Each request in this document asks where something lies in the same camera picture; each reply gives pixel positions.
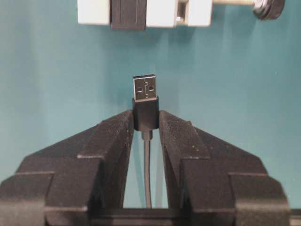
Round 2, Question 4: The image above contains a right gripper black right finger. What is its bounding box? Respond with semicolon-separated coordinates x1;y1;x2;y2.
159;111;290;226

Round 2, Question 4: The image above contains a black female USB connector cable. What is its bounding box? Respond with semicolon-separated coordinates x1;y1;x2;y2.
110;0;147;31

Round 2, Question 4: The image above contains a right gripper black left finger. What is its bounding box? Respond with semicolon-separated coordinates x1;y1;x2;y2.
0;110;134;226

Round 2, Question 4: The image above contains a white clamp fixture with screw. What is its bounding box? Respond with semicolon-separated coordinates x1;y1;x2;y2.
77;0;285;31

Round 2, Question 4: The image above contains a black USB cable with plug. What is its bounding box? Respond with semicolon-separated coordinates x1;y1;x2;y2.
131;74;160;209

